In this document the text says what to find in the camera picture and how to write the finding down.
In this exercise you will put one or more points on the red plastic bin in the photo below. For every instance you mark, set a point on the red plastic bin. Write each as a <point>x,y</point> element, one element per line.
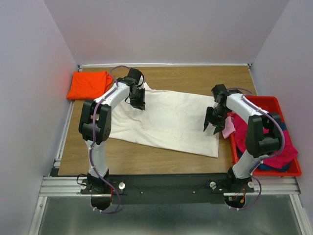
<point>285,164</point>

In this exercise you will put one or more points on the magenta t-shirt in bin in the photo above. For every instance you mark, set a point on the magenta t-shirt in bin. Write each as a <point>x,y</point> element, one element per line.
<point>281,154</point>

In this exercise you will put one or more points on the aluminium extrusion rail frame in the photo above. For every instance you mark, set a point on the aluminium extrusion rail frame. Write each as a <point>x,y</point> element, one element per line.
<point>279,210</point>

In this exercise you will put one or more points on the navy blue t-shirt in bin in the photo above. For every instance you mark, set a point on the navy blue t-shirt in bin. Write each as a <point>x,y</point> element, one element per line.
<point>271,167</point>

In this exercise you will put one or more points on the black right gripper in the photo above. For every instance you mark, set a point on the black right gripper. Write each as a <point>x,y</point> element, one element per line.
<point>220,124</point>

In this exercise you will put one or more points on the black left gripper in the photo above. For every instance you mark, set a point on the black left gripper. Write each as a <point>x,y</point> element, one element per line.
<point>140,104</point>

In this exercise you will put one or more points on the folded orange t-shirt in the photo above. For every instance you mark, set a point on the folded orange t-shirt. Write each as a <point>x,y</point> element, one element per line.
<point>89,85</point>

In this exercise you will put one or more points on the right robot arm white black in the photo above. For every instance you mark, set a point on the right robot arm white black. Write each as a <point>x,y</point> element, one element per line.
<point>264,136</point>

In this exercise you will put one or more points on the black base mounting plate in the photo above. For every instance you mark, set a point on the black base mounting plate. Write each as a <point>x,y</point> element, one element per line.
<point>116,191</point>

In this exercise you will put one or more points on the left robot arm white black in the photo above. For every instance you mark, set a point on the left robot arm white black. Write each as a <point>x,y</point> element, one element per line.
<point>96,123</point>

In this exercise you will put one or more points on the light pink t-shirt in bin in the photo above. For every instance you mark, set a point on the light pink t-shirt in bin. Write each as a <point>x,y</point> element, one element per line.
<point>228,128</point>

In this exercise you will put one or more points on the white t-shirt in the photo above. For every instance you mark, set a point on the white t-shirt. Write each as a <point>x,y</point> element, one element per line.
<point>171,120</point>

